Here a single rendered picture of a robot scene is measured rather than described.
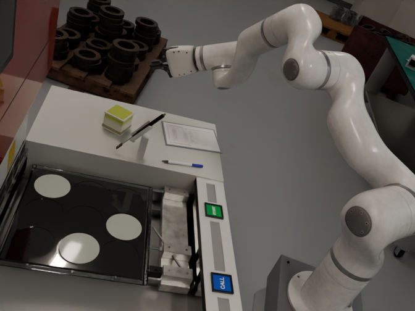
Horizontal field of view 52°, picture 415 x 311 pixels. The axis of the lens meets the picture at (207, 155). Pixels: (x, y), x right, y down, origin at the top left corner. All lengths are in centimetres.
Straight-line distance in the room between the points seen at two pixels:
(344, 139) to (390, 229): 23
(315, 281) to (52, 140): 86
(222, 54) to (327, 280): 77
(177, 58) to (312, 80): 59
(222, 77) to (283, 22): 31
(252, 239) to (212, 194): 140
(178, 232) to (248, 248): 140
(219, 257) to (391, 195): 47
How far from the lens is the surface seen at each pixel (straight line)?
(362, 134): 105
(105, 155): 137
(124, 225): 125
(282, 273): 129
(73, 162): 139
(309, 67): 106
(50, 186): 133
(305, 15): 118
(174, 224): 133
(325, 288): 117
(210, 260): 117
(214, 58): 146
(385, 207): 96
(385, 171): 108
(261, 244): 275
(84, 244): 119
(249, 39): 132
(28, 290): 119
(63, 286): 120
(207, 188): 138
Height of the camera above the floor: 180
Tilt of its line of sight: 33 degrees down
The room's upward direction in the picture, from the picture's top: 22 degrees clockwise
